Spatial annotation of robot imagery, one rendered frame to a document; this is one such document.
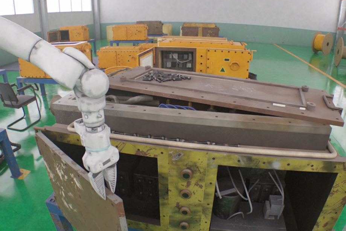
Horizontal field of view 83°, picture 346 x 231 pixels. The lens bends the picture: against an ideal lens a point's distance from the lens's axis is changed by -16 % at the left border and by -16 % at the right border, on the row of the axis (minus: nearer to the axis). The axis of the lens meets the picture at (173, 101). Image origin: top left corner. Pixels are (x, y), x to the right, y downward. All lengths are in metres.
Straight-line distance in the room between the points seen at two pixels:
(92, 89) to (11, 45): 0.21
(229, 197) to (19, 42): 1.04
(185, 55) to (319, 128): 2.94
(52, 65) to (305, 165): 0.93
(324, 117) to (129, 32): 9.46
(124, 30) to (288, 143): 9.51
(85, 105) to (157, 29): 11.91
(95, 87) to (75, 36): 10.93
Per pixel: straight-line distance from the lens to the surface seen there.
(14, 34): 0.58
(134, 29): 9.98
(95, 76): 0.54
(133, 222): 1.33
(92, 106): 0.57
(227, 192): 1.18
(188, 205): 1.12
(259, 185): 1.37
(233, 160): 0.93
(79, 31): 11.30
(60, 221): 1.78
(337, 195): 1.17
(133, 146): 0.98
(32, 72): 4.97
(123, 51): 7.29
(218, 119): 0.93
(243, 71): 3.58
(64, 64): 0.53
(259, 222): 1.32
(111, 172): 0.72
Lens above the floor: 1.74
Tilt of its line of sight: 22 degrees down
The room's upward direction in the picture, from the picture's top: straight up
